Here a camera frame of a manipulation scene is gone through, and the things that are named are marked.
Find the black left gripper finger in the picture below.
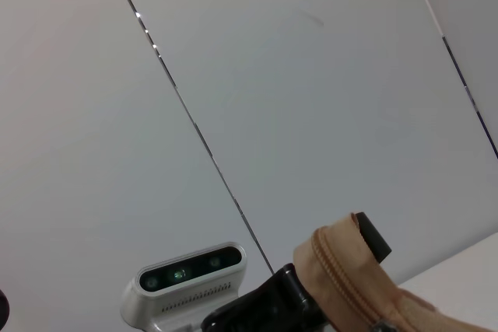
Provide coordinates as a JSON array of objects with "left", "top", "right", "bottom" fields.
[{"left": 355, "top": 211, "right": 392, "bottom": 265}]

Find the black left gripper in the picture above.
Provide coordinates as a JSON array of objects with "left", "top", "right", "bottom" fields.
[{"left": 200, "top": 263, "right": 327, "bottom": 332}]

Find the khaki fabric food bag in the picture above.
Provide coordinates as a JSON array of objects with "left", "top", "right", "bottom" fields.
[{"left": 291, "top": 211, "right": 498, "bottom": 332}]

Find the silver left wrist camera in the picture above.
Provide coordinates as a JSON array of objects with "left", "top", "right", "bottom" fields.
[{"left": 119, "top": 241, "right": 248, "bottom": 331}]

